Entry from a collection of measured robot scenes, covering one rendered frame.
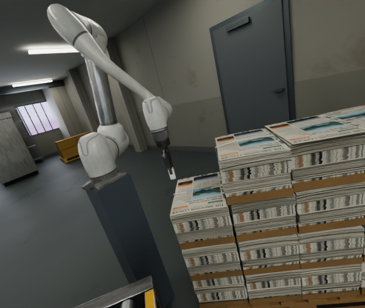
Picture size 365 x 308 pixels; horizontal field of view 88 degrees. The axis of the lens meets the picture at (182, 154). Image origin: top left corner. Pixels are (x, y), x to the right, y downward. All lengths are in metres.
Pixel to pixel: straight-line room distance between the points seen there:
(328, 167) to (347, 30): 2.25
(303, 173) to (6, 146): 7.35
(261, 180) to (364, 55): 2.38
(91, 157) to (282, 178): 0.90
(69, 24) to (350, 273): 1.77
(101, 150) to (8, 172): 6.58
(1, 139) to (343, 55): 7.78
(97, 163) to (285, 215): 0.95
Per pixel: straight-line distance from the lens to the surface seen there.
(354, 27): 3.07
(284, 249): 1.17
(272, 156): 0.85
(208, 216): 0.97
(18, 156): 7.57
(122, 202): 1.15
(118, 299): 0.80
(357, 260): 1.37
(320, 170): 0.99
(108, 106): 1.22
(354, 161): 1.05
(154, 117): 0.93
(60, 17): 1.13
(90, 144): 1.07
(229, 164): 0.83
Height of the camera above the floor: 1.37
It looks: 18 degrees down
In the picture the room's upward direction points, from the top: 15 degrees counter-clockwise
